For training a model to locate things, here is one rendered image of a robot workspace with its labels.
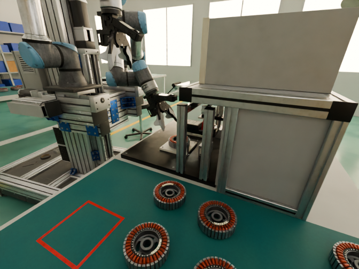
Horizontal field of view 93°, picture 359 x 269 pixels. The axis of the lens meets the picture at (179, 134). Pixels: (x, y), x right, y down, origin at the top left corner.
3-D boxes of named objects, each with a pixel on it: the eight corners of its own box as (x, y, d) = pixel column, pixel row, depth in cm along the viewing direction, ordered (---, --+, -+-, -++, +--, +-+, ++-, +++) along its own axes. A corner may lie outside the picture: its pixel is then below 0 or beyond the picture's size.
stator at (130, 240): (114, 260, 41) (112, 250, 40) (143, 223, 50) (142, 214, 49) (153, 286, 37) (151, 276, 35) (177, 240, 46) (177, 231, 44)
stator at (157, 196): (190, 207, 57) (190, 198, 55) (156, 214, 54) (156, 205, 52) (180, 184, 66) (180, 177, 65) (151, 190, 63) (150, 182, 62)
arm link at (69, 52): (85, 68, 104) (80, 42, 98) (63, 69, 93) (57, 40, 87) (72, 67, 108) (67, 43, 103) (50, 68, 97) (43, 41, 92)
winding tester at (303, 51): (198, 84, 63) (202, 17, 55) (224, 75, 99) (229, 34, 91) (330, 94, 48) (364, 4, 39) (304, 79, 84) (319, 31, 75)
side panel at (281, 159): (216, 191, 63) (227, 107, 50) (218, 187, 66) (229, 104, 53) (305, 221, 53) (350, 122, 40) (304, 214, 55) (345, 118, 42)
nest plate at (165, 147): (159, 149, 88) (159, 147, 87) (173, 138, 100) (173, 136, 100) (186, 156, 82) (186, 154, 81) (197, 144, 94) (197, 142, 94)
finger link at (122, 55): (124, 64, 79) (115, 44, 71) (135, 64, 77) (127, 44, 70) (121, 68, 77) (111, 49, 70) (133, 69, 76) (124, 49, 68)
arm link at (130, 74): (127, 74, 98) (126, 68, 87) (147, 74, 101) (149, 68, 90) (129, 88, 98) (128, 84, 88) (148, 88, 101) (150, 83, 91)
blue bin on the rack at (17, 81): (5, 89, 501) (0, 79, 489) (16, 88, 524) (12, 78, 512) (13, 91, 486) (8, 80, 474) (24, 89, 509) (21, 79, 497)
